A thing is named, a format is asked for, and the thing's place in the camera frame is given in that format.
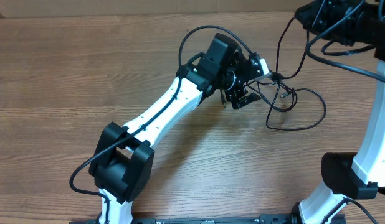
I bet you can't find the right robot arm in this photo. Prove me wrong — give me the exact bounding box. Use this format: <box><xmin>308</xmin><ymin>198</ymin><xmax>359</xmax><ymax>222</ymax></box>
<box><xmin>295</xmin><ymin>1</ymin><xmax>385</xmax><ymax>223</ymax></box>

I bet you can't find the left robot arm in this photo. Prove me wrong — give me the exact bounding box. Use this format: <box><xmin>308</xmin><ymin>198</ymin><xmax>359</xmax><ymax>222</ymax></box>
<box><xmin>88</xmin><ymin>33</ymin><xmax>269</xmax><ymax>223</ymax></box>

